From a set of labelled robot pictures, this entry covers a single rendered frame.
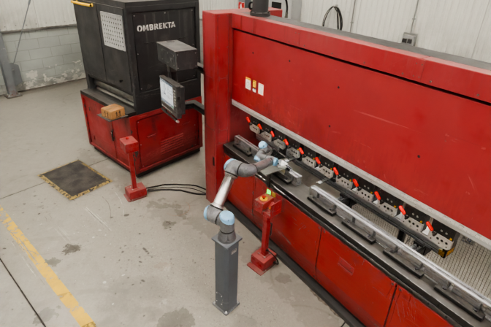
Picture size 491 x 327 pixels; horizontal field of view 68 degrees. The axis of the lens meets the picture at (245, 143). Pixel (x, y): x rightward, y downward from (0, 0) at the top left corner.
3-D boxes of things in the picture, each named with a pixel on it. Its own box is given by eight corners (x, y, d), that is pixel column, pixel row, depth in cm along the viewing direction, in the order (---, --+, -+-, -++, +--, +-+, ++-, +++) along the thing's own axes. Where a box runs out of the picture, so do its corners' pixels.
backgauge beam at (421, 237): (255, 139, 432) (256, 131, 428) (264, 136, 440) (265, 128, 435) (443, 259, 267) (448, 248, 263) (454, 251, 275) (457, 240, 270)
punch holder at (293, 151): (286, 152, 343) (288, 136, 336) (294, 149, 348) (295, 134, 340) (297, 159, 333) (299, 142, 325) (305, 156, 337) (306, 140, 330)
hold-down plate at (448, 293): (433, 288, 243) (434, 285, 242) (438, 285, 246) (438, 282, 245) (480, 322, 222) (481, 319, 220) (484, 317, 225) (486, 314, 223)
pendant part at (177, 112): (161, 105, 420) (158, 75, 404) (170, 104, 426) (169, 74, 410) (177, 119, 387) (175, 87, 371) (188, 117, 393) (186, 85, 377)
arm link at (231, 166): (214, 225, 285) (242, 160, 293) (199, 217, 292) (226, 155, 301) (221, 226, 295) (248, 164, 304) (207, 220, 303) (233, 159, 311)
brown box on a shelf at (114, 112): (96, 114, 455) (95, 106, 449) (115, 109, 472) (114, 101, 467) (109, 122, 437) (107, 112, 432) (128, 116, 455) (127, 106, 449)
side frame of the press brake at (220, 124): (205, 198, 472) (202, 10, 367) (258, 179, 517) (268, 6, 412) (215, 209, 454) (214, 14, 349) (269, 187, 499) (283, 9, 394)
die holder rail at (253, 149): (234, 143, 422) (234, 136, 418) (238, 141, 426) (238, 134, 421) (260, 161, 387) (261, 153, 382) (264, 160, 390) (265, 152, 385)
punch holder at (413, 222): (400, 222, 257) (405, 202, 250) (407, 217, 262) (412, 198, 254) (419, 233, 246) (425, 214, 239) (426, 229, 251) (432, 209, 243)
